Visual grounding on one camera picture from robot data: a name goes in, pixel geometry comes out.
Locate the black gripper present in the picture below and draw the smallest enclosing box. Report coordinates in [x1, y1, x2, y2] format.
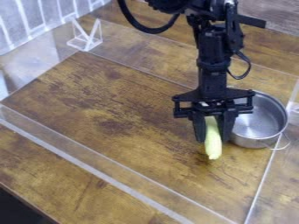
[173, 66, 257, 143]

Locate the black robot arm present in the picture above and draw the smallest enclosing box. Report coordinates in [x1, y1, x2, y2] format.
[146, 0, 255, 143]

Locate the stainless steel pot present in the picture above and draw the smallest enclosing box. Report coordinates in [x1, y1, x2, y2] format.
[230, 91, 291, 150]

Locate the black bar on table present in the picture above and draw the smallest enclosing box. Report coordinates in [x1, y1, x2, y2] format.
[238, 15, 267, 29]

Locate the clear acrylic triangle stand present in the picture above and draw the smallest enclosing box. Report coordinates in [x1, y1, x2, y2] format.
[67, 19, 103, 52]

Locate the clear acrylic enclosure panel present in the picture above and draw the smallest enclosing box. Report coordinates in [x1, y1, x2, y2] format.
[0, 104, 238, 224]

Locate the black cable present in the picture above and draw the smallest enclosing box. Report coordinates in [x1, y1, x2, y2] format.
[117, 0, 183, 35]

